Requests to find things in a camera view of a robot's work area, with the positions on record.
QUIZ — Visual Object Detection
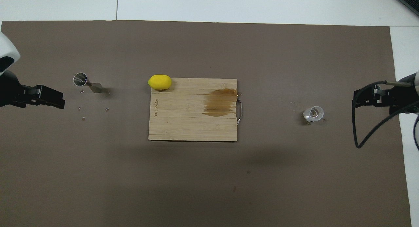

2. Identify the steel double jigger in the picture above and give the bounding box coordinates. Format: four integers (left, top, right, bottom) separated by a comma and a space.
73, 72, 104, 94

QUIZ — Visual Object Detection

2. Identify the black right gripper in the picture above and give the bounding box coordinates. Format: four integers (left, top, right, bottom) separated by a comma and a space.
353, 75, 419, 115

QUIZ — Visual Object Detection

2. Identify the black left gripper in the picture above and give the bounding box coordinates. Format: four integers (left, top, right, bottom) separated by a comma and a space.
0, 71, 65, 109

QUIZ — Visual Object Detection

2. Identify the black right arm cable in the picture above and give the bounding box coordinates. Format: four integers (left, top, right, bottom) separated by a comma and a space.
352, 80, 419, 149

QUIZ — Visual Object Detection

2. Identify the wooden cutting board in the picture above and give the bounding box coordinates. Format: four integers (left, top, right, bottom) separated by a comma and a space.
148, 78, 244, 142

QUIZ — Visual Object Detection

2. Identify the yellow lemon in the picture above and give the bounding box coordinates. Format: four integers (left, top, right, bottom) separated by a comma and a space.
148, 75, 173, 91

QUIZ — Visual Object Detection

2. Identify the brown table mat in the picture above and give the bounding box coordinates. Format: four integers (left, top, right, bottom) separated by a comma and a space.
0, 20, 412, 227

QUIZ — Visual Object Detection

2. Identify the small clear glass cup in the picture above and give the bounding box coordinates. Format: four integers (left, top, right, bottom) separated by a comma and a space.
302, 105, 325, 123

